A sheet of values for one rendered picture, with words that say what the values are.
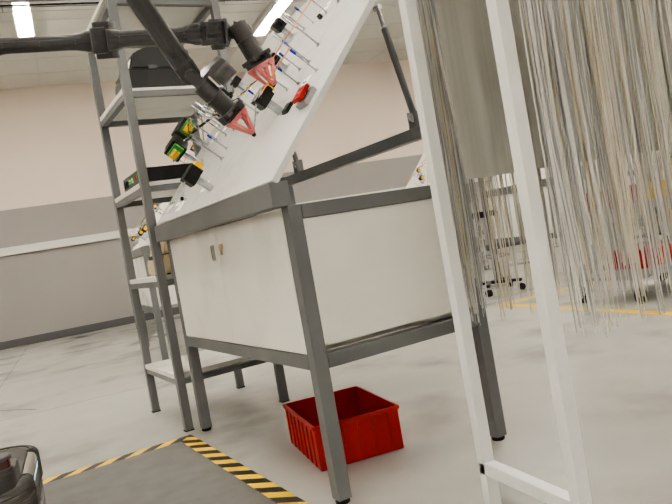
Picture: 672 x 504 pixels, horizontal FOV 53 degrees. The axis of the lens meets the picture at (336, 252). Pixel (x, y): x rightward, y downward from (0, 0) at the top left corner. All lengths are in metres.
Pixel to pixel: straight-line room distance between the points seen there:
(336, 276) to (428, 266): 0.31
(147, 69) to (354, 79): 7.90
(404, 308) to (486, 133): 0.55
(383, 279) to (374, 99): 9.10
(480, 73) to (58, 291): 8.24
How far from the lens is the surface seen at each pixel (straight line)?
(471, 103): 1.70
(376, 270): 1.86
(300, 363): 1.85
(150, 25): 1.94
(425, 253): 1.96
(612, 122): 1.43
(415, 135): 2.18
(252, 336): 2.13
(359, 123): 10.69
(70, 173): 9.64
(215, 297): 2.39
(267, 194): 1.75
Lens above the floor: 0.70
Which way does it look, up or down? 1 degrees down
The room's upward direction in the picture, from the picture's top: 10 degrees counter-clockwise
